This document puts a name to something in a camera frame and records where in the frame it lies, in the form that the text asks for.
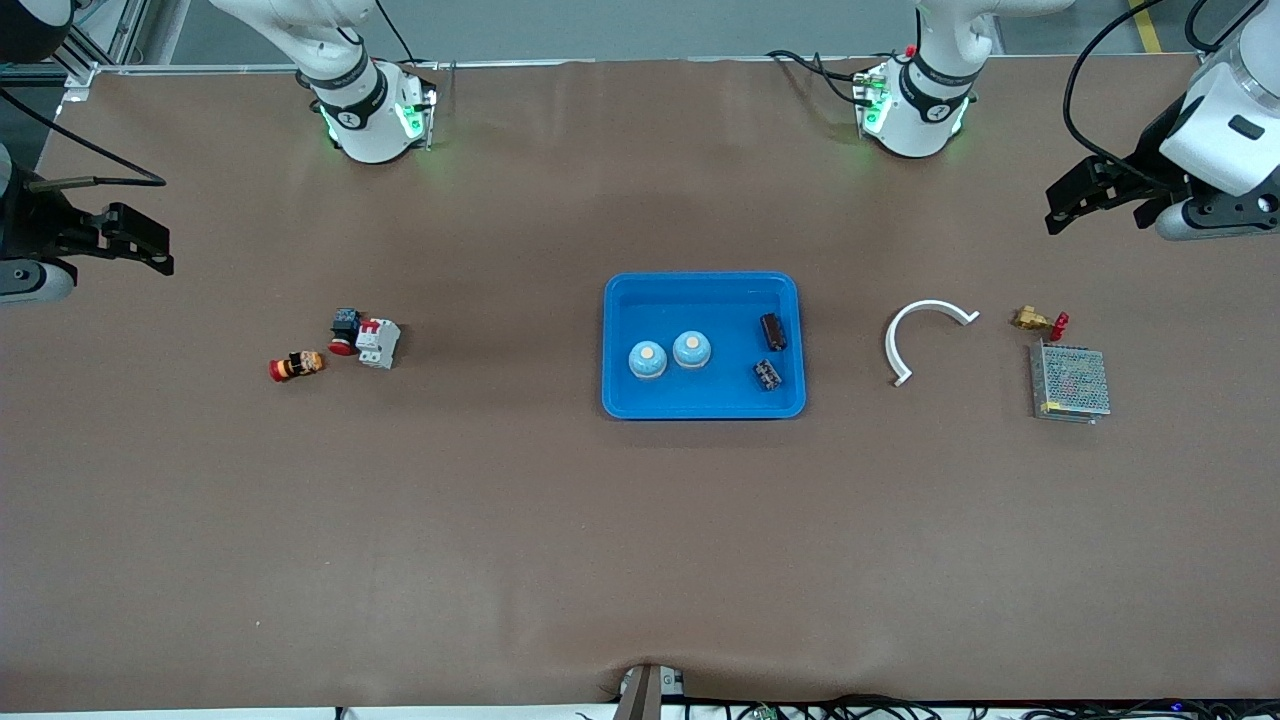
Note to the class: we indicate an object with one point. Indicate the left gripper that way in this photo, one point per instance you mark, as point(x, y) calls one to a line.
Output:
point(1146, 160)

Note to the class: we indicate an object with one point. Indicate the blue dome bell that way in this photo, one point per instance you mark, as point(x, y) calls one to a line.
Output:
point(648, 360)
point(691, 349)

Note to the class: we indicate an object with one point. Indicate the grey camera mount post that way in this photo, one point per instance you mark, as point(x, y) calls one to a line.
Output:
point(640, 695)

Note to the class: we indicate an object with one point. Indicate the red orange push button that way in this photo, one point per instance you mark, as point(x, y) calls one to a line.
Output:
point(297, 366)

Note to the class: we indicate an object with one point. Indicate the long dark electrolytic capacitor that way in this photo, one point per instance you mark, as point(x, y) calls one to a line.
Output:
point(772, 331)

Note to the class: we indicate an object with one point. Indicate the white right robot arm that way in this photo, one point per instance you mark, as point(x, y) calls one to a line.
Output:
point(365, 110)

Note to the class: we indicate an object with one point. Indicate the white curved plastic clip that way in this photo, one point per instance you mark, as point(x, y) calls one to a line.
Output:
point(925, 305)

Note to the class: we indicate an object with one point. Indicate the red mushroom emergency stop button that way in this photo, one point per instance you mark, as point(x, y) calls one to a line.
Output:
point(345, 328)

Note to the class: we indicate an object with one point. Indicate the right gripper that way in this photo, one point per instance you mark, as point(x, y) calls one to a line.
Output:
point(30, 225)

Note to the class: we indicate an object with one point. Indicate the brown table mat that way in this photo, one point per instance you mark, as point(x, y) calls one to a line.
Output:
point(640, 550)

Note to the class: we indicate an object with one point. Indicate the aluminium frame profile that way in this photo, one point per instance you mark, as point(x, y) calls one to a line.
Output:
point(80, 78)

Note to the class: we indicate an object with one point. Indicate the perforated metal power supply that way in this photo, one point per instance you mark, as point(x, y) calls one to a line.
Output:
point(1070, 382)

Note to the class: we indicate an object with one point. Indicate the short dark electrolytic capacitor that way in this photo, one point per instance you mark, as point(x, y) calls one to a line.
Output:
point(767, 375)

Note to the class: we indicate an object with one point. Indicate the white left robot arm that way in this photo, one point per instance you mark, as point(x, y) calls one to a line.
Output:
point(915, 110)

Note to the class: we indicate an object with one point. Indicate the white red circuit breaker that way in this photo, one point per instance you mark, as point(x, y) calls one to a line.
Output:
point(378, 343)

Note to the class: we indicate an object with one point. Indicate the blue plastic tray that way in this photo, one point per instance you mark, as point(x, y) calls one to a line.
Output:
point(700, 395)

